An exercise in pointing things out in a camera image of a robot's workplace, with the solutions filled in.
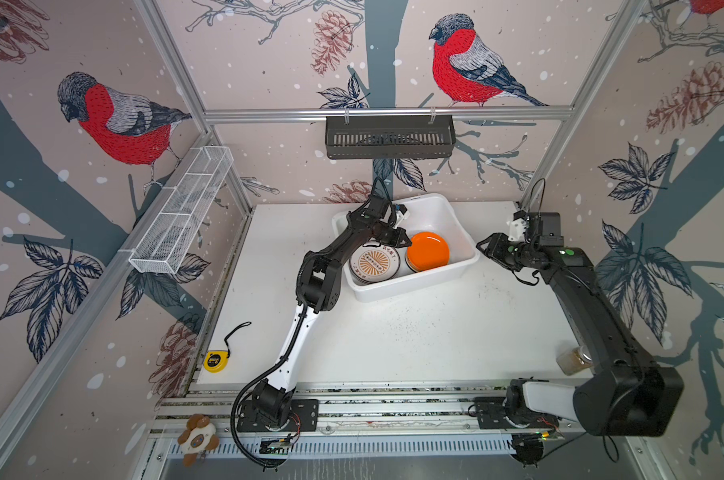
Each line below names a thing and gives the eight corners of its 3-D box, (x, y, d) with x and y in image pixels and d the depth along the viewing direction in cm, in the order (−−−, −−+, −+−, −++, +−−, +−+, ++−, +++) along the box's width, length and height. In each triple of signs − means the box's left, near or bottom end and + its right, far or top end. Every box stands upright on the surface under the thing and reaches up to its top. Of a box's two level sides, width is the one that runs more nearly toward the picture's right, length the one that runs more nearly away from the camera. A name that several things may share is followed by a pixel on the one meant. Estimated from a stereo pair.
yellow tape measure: (202, 372, 83) (198, 370, 81) (209, 353, 86) (205, 350, 84) (225, 372, 82) (221, 370, 81) (230, 353, 86) (227, 350, 84)
